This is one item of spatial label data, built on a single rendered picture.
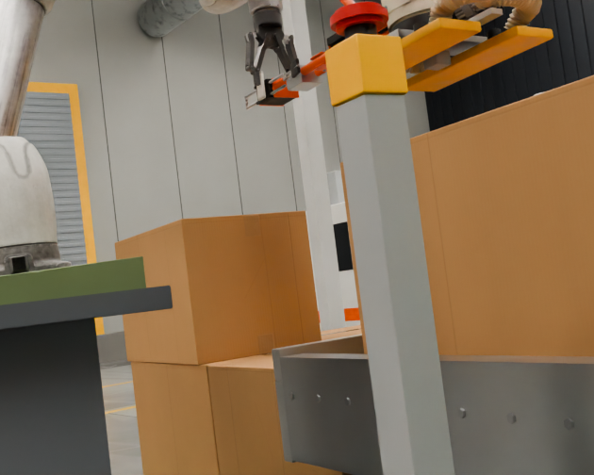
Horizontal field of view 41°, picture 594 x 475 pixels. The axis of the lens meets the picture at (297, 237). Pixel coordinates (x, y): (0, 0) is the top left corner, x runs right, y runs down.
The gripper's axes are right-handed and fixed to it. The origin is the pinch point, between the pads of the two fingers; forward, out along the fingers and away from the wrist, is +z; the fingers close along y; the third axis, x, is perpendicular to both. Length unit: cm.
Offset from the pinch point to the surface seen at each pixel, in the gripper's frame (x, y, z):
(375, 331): -101, -52, 58
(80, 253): 938, 226, -29
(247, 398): 0, -19, 77
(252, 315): 25, -1, 58
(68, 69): 952, 241, -298
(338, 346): -45, -21, 64
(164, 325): 47, -19, 58
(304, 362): -54, -34, 65
